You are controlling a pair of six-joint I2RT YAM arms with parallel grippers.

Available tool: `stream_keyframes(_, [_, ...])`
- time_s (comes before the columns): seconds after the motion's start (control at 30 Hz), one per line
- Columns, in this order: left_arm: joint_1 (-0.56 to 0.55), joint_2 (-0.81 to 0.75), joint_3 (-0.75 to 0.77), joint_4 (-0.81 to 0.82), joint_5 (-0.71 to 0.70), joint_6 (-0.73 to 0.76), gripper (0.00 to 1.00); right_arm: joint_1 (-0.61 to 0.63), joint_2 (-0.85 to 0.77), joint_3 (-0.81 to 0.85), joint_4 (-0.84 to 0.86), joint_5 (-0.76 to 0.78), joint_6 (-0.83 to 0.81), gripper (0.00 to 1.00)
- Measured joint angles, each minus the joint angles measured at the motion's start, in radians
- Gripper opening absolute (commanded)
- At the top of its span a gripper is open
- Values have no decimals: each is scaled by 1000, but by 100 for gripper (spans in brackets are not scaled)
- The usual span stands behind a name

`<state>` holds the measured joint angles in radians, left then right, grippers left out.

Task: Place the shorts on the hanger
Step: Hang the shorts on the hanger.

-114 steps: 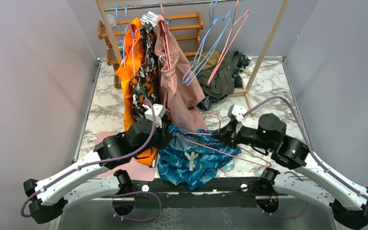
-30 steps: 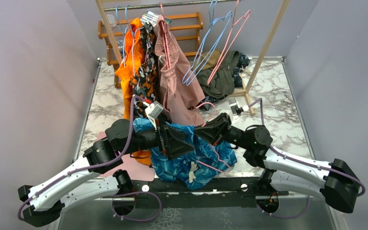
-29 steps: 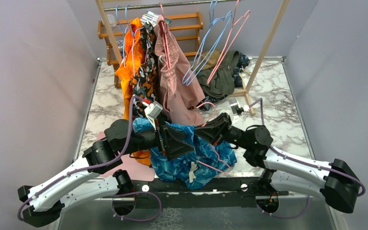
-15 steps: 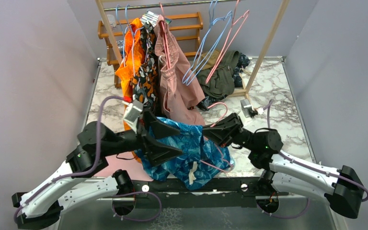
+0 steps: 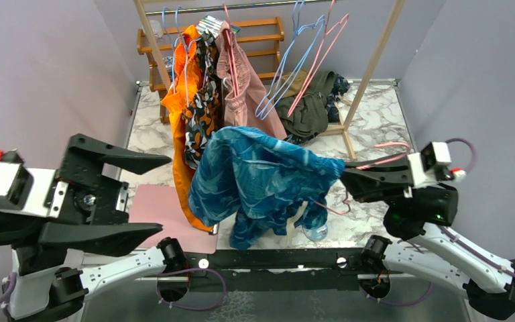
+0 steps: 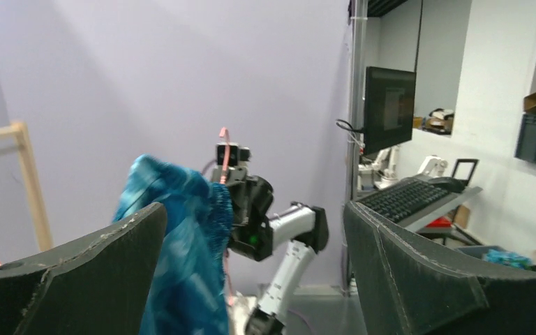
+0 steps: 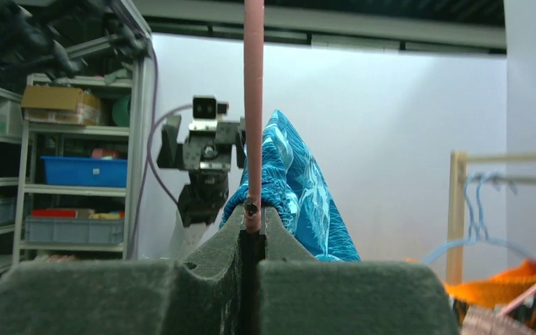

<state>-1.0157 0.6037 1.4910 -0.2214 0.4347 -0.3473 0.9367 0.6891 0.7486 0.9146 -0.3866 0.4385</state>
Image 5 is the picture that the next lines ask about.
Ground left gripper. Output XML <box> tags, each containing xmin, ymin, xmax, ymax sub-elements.
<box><xmin>38</xmin><ymin>133</ymin><xmax>176</xmax><ymax>252</ymax></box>

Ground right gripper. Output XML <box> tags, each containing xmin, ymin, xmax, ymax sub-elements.
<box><xmin>331</xmin><ymin>150</ymin><xmax>414</xmax><ymax>210</ymax></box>

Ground pink wire hanger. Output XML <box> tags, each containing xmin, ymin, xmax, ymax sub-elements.
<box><xmin>287</xmin><ymin>0</ymin><xmax>349</xmax><ymax>117</ymax></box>
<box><xmin>314</xmin><ymin>142</ymin><xmax>411</xmax><ymax>216</ymax></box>

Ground blue patterned shorts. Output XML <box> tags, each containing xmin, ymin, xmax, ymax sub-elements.
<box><xmin>188</xmin><ymin>127</ymin><xmax>345</xmax><ymax>250</ymax></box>

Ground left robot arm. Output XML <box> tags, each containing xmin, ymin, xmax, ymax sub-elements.
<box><xmin>0</xmin><ymin>133</ymin><xmax>186</xmax><ymax>321</ymax></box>

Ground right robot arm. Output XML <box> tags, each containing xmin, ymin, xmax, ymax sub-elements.
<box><xmin>341</xmin><ymin>153</ymin><xmax>515</xmax><ymax>320</ymax></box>

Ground orange shorts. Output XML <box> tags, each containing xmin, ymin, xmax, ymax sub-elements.
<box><xmin>161</xmin><ymin>25</ymin><xmax>213</xmax><ymax>233</ymax></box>

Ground camouflage patterned shorts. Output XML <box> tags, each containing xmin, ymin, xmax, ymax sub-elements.
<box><xmin>184</xmin><ymin>31</ymin><xmax>223</xmax><ymax>169</ymax></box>

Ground pink shorts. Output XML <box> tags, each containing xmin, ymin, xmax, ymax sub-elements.
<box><xmin>217</xmin><ymin>21</ymin><xmax>286</xmax><ymax>140</ymax></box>

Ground hanger holding pink shorts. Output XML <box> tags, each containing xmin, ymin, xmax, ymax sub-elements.
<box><xmin>223</xmin><ymin>3</ymin><xmax>239</xmax><ymax>96</ymax></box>

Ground pink mat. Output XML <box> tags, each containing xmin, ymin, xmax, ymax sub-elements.
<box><xmin>129</xmin><ymin>184</ymin><xmax>218</xmax><ymax>254</ymax></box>

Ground wooden clothes rack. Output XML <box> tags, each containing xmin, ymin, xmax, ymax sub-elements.
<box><xmin>134</xmin><ymin>0</ymin><xmax>405</xmax><ymax>160</ymax></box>

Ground clear plastic bottle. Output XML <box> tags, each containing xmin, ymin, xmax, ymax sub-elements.
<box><xmin>302</xmin><ymin>224</ymin><xmax>329</xmax><ymax>242</ymax></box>

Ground olive green garment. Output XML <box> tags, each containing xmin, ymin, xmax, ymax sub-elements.
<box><xmin>275</xmin><ymin>70</ymin><xmax>337</xmax><ymax>144</ymax></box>

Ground dark navy patterned garment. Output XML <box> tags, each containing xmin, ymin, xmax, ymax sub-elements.
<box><xmin>282</xmin><ymin>71</ymin><xmax>350</xmax><ymax>145</ymax></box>

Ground tan garment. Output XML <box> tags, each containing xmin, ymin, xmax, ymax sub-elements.
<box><xmin>272</xmin><ymin>69</ymin><xmax>308</xmax><ymax>99</ymax></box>

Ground blue lidded jar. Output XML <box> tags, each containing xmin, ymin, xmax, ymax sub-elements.
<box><xmin>164</xmin><ymin>56</ymin><xmax>174</xmax><ymax>81</ymax></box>

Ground wooden shelf unit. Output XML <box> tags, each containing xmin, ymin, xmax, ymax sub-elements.
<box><xmin>136</xmin><ymin>17</ymin><xmax>285</xmax><ymax>124</ymax></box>

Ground clear plastic cup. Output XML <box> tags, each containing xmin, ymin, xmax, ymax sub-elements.
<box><xmin>149</xmin><ymin>19</ymin><xmax>165</xmax><ymax>43</ymax></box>

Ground marker pen pack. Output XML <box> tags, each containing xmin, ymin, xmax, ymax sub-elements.
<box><xmin>196</xmin><ymin>15</ymin><xmax>224</xmax><ymax>38</ymax></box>

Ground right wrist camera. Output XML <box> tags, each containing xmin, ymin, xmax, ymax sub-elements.
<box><xmin>407</xmin><ymin>142</ymin><xmax>467</xmax><ymax>189</ymax></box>

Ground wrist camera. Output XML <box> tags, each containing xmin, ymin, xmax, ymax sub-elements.
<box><xmin>0</xmin><ymin>150</ymin><xmax>68</xmax><ymax>218</ymax></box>
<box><xmin>407</xmin><ymin>142</ymin><xmax>467</xmax><ymax>189</ymax></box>

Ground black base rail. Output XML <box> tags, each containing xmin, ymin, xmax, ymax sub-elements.
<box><xmin>160</xmin><ymin>247</ymin><xmax>396</xmax><ymax>294</ymax></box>

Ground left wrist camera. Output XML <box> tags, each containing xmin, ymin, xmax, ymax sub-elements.
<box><xmin>0</xmin><ymin>150</ymin><xmax>68</xmax><ymax>218</ymax></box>

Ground blue wire hanger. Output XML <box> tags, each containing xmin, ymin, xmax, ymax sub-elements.
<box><xmin>254</xmin><ymin>0</ymin><xmax>327</xmax><ymax>120</ymax></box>

